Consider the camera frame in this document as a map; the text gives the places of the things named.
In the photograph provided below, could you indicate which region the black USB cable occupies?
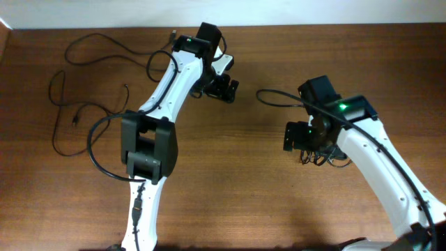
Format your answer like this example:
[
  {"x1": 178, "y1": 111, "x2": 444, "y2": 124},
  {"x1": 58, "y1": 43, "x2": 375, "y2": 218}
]
[{"x1": 63, "y1": 29, "x2": 178, "y2": 73}]

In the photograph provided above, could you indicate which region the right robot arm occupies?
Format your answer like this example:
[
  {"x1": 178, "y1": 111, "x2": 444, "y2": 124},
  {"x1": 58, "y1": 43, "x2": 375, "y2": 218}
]
[{"x1": 284, "y1": 76, "x2": 445, "y2": 250}]

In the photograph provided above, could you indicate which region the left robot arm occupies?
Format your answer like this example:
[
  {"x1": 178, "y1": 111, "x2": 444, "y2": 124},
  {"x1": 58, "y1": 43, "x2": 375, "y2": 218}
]
[{"x1": 120, "y1": 22, "x2": 239, "y2": 251}]

